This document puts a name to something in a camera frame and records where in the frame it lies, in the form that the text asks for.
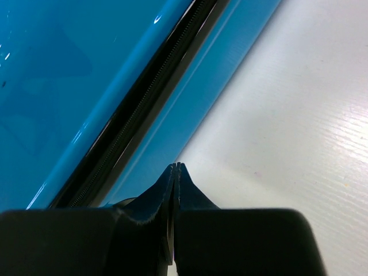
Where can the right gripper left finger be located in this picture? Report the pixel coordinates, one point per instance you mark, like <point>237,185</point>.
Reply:
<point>122,239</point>

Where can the blue kids suitcase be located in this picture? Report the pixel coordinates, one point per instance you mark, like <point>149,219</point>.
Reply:
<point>98,97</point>

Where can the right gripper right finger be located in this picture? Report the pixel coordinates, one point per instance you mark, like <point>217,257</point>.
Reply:
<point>209,240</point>

